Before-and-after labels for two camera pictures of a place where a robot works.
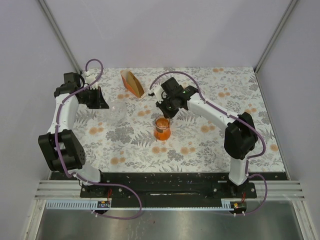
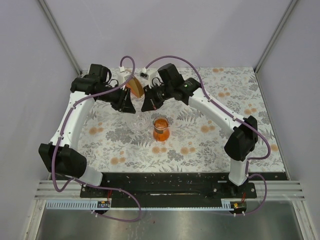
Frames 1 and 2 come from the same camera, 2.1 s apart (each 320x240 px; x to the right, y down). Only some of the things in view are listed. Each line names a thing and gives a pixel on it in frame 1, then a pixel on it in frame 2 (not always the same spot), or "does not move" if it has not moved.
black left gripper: x=99 y=102 to x=124 y=103
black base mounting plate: x=169 y=189 does not move
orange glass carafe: x=162 y=130 does not move
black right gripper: x=169 y=115 to x=149 y=104
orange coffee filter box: x=130 y=81 does not move
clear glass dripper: x=117 y=110 to x=139 y=122
